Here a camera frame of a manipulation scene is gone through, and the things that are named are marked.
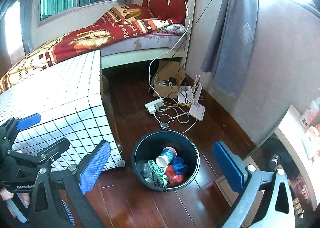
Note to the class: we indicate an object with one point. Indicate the white power strip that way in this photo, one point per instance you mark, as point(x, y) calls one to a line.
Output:
point(155, 104)

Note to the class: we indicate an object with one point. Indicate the table with checkered cloth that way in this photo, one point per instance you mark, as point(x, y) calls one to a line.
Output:
point(62, 93)

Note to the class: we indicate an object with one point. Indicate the white router with antennas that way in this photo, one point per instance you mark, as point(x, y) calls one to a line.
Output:
point(197, 113)

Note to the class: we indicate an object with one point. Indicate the blue cloth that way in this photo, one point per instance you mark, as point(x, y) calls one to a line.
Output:
point(178, 163)

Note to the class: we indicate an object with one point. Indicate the red yellow printed blanket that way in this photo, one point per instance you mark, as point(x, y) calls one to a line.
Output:
point(87, 40)

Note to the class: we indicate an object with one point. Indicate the grey patterned curtain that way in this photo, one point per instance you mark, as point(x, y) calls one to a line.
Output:
point(230, 42)

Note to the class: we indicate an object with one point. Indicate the bright side window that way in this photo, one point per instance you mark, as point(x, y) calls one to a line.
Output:
point(12, 32)

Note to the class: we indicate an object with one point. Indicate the white orange tissue pack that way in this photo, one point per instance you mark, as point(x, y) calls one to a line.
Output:
point(311, 140)

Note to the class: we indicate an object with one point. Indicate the green white carton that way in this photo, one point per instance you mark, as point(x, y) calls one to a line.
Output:
point(156, 173)

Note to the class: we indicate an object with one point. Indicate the white pump bottle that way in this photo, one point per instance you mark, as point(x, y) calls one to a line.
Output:
point(308, 115)

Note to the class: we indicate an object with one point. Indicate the black plastic bin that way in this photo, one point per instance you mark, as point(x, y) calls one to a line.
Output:
point(185, 148)

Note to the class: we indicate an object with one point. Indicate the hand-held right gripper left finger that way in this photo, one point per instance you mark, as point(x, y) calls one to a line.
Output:
point(95, 165)

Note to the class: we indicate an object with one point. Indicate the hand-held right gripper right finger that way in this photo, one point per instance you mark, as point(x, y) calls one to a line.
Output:
point(228, 168)

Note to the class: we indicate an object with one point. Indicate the white shelf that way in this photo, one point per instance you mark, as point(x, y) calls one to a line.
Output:
point(292, 130)

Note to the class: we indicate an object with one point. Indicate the clear plastic bag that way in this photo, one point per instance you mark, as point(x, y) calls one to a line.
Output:
point(143, 166)

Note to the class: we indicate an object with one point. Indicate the person's left hand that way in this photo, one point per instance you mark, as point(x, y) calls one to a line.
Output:
point(6, 196)

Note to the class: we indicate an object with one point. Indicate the white bed with red headboard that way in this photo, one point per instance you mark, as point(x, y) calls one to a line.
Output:
point(155, 42)

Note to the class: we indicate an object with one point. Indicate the floral pillow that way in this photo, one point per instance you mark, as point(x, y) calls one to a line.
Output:
point(175, 28)

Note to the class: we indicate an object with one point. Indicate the small white modem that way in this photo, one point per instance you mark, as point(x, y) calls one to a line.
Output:
point(185, 96)

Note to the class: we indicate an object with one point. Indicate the blue white paper cup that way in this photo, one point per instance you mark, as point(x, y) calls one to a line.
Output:
point(167, 155)

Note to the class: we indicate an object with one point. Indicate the cardboard box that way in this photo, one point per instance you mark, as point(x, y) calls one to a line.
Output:
point(170, 67)

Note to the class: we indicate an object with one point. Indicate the red plastic bag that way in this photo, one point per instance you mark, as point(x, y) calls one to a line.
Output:
point(173, 178)

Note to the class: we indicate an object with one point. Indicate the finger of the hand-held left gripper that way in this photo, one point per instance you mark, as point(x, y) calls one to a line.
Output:
point(52, 150)
point(28, 120)

